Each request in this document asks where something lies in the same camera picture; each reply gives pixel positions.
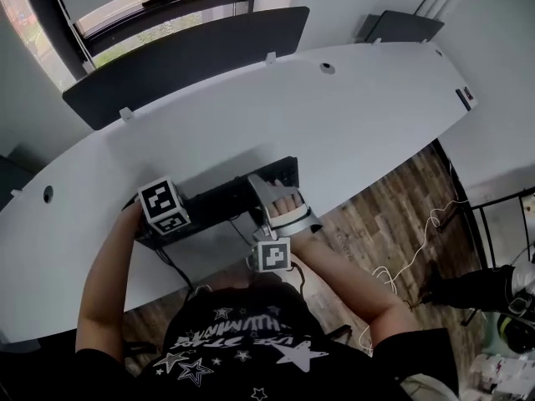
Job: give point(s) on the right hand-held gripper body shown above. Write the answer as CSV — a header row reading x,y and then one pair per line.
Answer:
x,y
288,224

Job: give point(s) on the person's left forearm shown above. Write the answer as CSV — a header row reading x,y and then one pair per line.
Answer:
x,y
106,274

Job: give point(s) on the long dark desk divider panel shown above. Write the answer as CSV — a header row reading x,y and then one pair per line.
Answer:
x,y
175,65

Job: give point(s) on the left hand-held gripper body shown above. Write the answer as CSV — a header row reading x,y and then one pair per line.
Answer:
x,y
161,201

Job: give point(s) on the person's right hand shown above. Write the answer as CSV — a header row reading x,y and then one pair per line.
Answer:
x,y
285,205

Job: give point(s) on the black bag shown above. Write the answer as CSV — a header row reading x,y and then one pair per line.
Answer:
x,y
468,292

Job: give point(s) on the pile of white packets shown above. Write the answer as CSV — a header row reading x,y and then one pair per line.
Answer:
x,y
505,376

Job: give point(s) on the black star-print t-shirt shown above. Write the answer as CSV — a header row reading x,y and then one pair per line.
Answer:
x,y
267,341

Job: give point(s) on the white and black helmet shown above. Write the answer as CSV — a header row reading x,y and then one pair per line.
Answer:
x,y
520,307

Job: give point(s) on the person's right forearm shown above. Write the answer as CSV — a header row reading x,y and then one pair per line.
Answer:
x,y
347,282

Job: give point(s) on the dark side divider panel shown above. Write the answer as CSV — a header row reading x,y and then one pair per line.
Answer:
x,y
14,169

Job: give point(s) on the black desk control panel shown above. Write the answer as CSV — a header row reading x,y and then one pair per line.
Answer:
x,y
465,98

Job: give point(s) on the black keyboard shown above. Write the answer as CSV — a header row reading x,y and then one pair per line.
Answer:
x,y
217,201

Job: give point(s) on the short dark desk divider panel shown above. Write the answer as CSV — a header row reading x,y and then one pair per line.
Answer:
x,y
403,25

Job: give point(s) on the black metal rack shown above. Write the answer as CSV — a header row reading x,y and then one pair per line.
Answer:
x,y
501,207

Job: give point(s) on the black window frame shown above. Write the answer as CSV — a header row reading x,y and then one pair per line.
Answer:
x,y
54,19

